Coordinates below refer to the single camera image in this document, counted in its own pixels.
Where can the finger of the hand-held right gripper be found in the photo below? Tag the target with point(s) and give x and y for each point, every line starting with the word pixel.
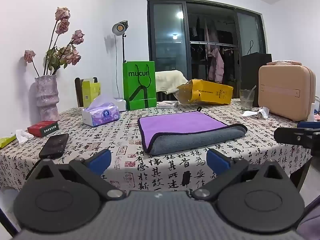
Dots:
pixel 297 136

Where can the black framed glass door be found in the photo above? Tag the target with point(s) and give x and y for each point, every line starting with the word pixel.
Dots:
pixel 200 42

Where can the purple and grey towel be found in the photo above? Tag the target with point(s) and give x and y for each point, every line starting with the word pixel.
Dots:
pixel 185 130

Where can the pink flat item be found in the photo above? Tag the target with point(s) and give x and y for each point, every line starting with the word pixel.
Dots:
pixel 283 62

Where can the crumpled white tissue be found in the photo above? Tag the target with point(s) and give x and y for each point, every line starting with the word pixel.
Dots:
pixel 260 112
pixel 23 136

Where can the pink hanging jacket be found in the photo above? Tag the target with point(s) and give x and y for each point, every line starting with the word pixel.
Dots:
pixel 216 65

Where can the floor lamp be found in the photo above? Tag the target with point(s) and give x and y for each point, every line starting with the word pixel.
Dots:
pixel 120 28

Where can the red box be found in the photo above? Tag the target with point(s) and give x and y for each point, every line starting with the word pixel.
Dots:
pixel 42 128

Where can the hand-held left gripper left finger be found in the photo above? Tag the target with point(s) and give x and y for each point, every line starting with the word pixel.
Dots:
pixel 101 160

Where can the dried pink roses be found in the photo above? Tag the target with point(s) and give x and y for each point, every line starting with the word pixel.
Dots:
pixel 63 50

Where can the purple tissue pack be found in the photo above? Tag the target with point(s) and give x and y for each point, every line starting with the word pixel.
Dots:
pixel 101 115

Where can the black smartphone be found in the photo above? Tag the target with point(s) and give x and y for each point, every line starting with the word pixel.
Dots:
pixel 54 145

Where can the green wrapper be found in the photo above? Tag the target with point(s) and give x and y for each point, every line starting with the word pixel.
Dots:
pixel 6 141

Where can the yellow-green carton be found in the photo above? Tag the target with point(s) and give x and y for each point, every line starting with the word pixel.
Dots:
pixel 91 92

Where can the glass cup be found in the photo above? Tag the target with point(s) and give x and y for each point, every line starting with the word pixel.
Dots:
pixel 247 100

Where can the spoon in glass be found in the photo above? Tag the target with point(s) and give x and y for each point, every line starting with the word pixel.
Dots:
pixel 251 91

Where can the flat white box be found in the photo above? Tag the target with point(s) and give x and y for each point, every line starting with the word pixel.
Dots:
pixel 167 104

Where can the person's purple clothing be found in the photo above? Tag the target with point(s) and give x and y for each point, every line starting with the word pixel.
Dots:
pixel 310 222

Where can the pink speckled vase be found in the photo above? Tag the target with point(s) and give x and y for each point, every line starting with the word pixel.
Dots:
pixel 47 97

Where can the yellow paper bag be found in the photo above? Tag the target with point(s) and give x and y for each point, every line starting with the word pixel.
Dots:
pixel 207 92

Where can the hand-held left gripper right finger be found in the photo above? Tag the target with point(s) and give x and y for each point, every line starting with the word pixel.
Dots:
pixel 216 161

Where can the cream blanket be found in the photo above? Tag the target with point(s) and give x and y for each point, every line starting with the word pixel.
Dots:
pixel 168 80

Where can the calligraphy print tablecloth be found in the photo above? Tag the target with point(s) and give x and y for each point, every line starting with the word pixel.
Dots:
pixel 120 140

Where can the beige hard case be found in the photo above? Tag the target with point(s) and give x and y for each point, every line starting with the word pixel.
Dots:
pixel 285 92

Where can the green paper bag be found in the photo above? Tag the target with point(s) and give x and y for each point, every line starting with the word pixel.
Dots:
pixel 140 87

